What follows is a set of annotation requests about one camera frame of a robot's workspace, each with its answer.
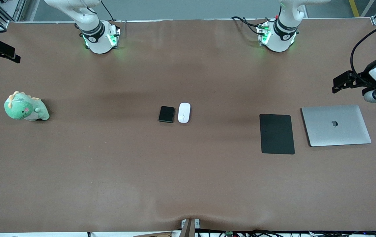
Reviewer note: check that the white computer mouse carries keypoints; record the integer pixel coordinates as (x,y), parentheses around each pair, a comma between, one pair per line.
(184,113)

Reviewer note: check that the brown table cloth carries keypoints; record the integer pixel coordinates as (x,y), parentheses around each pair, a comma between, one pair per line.
(188,171)

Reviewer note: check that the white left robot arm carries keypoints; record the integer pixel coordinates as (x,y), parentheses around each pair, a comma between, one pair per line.
(281,36)

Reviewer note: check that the silver laptop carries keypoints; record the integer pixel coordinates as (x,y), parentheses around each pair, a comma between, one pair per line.
(336,131)

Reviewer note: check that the black mouse pad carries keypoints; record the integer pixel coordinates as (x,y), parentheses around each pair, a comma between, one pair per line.
(276,135)

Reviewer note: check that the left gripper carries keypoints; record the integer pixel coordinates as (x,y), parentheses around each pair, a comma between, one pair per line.
(364,79)

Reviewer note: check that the green dinosaur plush toy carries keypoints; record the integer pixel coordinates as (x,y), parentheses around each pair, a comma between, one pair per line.
(19,108)

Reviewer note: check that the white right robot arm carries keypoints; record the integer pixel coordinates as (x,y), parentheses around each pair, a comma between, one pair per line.
(95,36)

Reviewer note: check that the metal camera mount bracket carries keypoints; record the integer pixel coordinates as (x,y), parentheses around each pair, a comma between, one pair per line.
(188,228)

